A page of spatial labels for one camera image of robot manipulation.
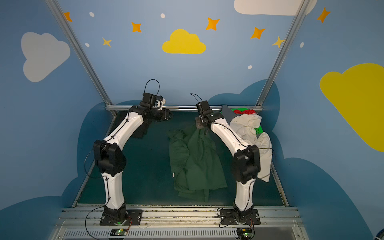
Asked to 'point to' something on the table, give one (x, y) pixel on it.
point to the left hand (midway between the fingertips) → (171, 115)
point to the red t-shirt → (247, 112)
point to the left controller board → (118, 232)
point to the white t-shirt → (244, 125)
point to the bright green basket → (258, 130)
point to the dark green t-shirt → (196, 164)
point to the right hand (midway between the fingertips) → (203, 120)
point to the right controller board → (244, 233)
